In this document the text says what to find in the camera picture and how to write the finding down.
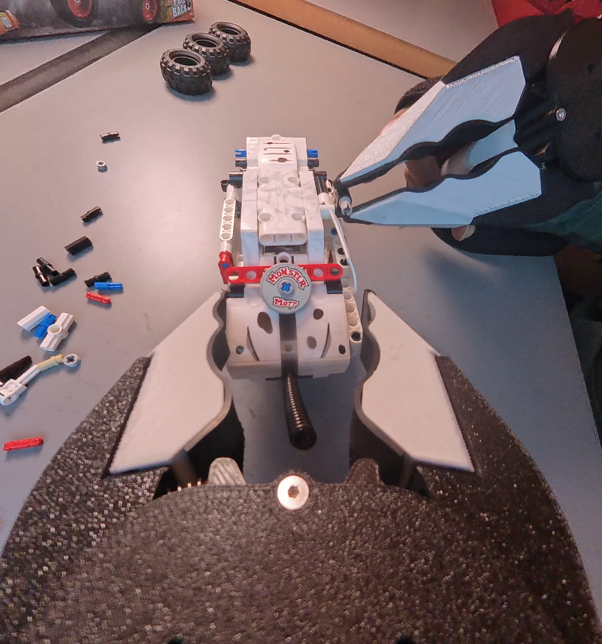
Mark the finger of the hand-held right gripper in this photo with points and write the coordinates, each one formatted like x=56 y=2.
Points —
x=462 y=201
x=442 y=111

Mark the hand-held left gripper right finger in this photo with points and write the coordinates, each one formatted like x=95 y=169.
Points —
x=417 y=408

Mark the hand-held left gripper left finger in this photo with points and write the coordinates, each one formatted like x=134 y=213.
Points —
x=175 y=408

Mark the black ribbed flexible rod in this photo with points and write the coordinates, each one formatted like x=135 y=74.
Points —
x=299 y=413

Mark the white toy truck chassis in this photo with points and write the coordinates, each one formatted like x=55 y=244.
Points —
x=286 y=231

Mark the person's right forearm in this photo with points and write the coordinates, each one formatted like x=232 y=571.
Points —
x=593 y=216

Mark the grey desk with wooden edge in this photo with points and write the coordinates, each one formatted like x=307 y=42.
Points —
x=412 y=25

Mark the person's right hand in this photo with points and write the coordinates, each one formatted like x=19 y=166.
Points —
x=442 y=163

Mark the red office chair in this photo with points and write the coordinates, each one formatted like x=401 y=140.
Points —
x=532 y=10

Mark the scattered small building pieces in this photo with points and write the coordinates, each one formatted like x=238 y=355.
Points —
x=50 y=327

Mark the black toy tire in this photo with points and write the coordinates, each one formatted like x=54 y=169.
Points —
x=185 y=70
x=208 y=52
x=231 y=40

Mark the toy truck box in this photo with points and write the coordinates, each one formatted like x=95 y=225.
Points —
x=80 y=12

